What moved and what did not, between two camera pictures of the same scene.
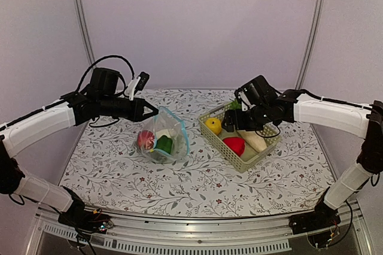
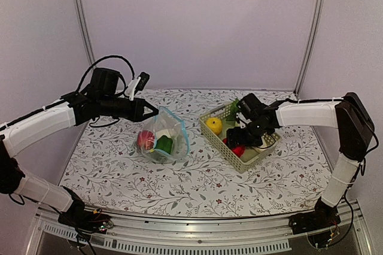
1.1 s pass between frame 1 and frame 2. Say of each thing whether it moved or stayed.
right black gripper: moved
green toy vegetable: stayed
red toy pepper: stayed
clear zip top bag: stayed
